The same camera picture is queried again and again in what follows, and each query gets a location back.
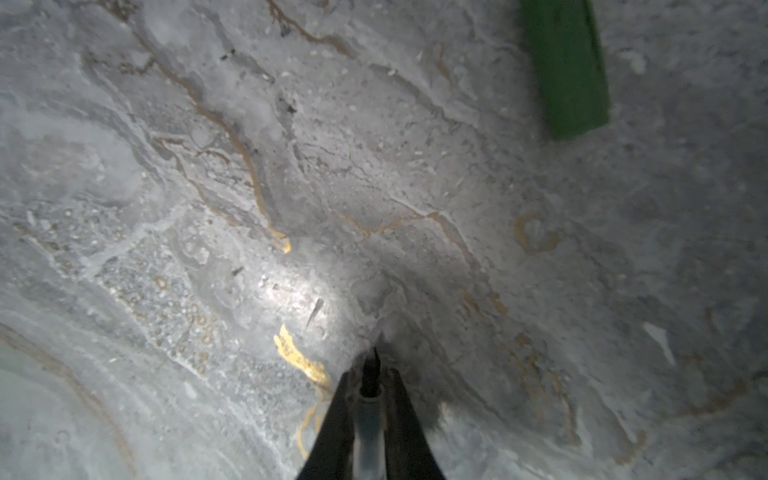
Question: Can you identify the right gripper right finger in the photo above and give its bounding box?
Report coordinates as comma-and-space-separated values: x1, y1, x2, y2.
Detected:
381, 368, 446, 480

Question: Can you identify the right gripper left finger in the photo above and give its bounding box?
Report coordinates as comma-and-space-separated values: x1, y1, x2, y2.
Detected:
296, 371, 354, 480

